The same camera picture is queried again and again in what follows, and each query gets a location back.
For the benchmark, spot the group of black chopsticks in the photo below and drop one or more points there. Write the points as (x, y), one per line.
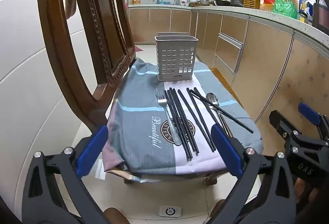
(180, 121)

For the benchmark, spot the blue snack bag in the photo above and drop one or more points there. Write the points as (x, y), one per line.
(305, 5)

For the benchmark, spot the blue basin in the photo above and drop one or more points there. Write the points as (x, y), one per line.
(163, 2)

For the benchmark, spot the pink floor mat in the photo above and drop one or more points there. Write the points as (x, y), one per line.
(138, 48)

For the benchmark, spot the carved wooden chair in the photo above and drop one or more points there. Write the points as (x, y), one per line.
(102, 28)

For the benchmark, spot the black wok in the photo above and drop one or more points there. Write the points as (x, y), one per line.
(221, 2)

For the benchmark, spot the dark cooking pot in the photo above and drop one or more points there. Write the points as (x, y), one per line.
(236, 0)

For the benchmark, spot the green plastic bag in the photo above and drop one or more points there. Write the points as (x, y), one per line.
(284, 6)

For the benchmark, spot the metal fork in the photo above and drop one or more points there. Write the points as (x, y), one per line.
(162, 102)

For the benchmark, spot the dark red container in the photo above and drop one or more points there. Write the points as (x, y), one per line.
(321, 15)

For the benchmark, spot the person's right hand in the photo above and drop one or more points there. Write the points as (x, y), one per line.
(301, 189)

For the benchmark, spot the beige kitchen counter cabinets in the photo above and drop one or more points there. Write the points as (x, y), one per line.
(303, 72)

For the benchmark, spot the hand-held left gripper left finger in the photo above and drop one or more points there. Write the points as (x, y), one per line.
(92, 152)

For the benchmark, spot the white round-button device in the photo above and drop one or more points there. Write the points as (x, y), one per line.
(170, 211)

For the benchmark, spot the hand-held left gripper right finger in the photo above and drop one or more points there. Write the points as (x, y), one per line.
(226, 149)

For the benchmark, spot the metal bowl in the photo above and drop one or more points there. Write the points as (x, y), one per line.
(205, 0)

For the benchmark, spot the metal spoon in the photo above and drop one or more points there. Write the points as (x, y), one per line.
(212, 99)

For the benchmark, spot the brown rounded object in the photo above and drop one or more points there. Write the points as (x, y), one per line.
(114, 216)
(218, 208)

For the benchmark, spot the yellow bamboo rack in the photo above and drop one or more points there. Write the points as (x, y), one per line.
(251, 3)

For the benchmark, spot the grey plastic utensil holder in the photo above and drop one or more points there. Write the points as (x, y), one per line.
(174, 59)

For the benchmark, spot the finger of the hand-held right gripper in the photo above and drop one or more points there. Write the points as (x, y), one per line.
(309, 114)
(282, 123)

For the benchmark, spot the grey and pink printed cloth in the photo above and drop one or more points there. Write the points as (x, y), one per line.
(144, 121)

